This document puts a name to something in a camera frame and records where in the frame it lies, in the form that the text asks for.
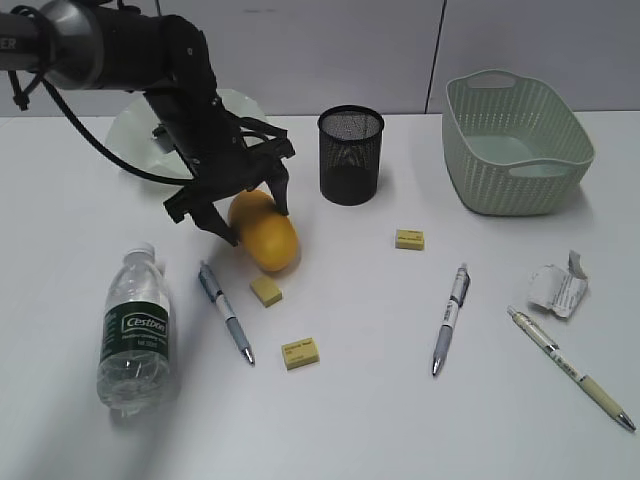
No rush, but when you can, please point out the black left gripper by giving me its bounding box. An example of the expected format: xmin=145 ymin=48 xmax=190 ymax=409
xmin=144 ymin=88 xmax=295 ymax=246

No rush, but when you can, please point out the yellow mango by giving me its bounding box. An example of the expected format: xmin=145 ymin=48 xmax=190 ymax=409
xmin=228 ymin=190 xmax=298 ymax=272

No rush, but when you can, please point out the clear water bottle green label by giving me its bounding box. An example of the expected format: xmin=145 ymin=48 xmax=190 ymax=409
xmin=97 ymin=243 xmax=173 ymax=417

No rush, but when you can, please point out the white waste paper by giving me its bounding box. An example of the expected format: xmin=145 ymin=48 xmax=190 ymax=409
xmin=527 ymin=250 xmax=589 ymax=319

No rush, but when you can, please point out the beige grip pen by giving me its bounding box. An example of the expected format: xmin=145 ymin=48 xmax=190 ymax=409
xmin=507 ymin=306 xmax=636 ymax=432

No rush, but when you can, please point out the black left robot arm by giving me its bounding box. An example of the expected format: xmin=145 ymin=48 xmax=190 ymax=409
xmin=1 ymin=1 xmax=295 ymax=244

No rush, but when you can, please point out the blue and white pen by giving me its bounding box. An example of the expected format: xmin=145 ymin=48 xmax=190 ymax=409
xmin=198 ymin=261 xmax=256 ymax=367

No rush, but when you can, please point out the plain yellow eraser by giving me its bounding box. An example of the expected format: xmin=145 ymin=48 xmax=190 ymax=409
xmin=250 ymin=275 xmax=283 ymax=308

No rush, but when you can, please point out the black mesh pen holder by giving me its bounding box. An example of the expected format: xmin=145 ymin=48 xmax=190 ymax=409
xmin=317 ymin=105 xmax=385 ymax=206

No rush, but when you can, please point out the pale green wavy plate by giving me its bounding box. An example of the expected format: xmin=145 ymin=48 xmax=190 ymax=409
xmin=104 ymin=89 xmax=267 ymax=179

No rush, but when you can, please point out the yellow eraser front label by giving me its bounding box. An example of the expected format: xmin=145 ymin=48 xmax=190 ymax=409
xmin=281 ymin=337 xmax=320 ymax=371

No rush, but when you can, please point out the yellow eraser near basket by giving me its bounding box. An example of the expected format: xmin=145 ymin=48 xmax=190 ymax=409
xmin=395 ymin=229 xmax=425 ymax=251

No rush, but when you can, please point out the grey and white pen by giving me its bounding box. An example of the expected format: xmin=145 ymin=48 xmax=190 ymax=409
xmin=432 ymin=263 xmax=471 ymax=377

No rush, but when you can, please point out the green woven plastic basket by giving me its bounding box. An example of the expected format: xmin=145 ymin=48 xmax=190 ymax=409
xmin=442 ymin=69 xmax=595 ymax=216

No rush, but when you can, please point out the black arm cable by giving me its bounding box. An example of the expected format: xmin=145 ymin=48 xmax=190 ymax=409
xmin=7 ymin=67 xmax=194 ymax=185

